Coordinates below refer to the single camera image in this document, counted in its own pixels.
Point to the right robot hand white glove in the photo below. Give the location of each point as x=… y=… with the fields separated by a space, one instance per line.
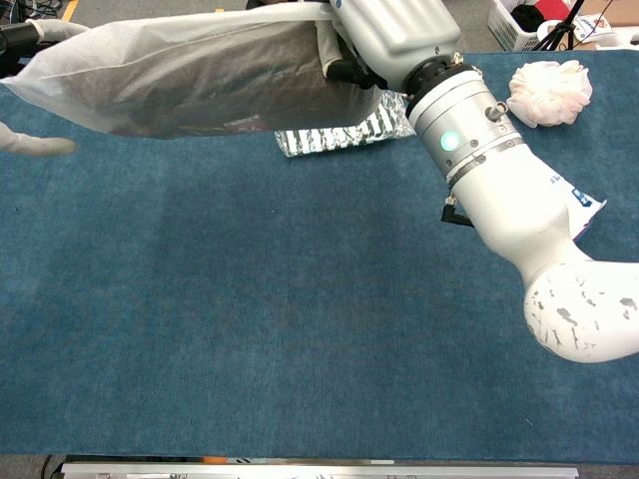
x=349 y=70

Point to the frosted bag with dark contents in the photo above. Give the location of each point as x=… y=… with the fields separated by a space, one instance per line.
x=199 y=65

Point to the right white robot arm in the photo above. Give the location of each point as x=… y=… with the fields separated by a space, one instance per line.
x=499 y=164

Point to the striped black white package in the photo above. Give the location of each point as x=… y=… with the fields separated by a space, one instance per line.
x=344 y=135

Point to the white printed paper packet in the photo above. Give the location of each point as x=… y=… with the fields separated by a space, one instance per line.
x=594 y=27

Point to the white plastic laundry basket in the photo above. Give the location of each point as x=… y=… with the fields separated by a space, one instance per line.
x=509 y=25

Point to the pink white bundled cloth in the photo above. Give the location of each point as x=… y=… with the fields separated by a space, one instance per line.
x=549 y=95

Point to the blue carpet table cover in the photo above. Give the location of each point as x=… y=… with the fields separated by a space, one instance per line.
x=249 y=299

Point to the brown cardboard box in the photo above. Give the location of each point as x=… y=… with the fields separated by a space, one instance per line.
x=616 y=9

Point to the white packet with blue print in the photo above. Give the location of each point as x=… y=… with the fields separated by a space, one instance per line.
x=586 y=207

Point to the black camera tripod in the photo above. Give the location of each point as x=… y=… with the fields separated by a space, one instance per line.
x=561 y=25

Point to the aluminium profile rail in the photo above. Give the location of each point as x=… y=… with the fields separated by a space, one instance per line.
x=319 y=470

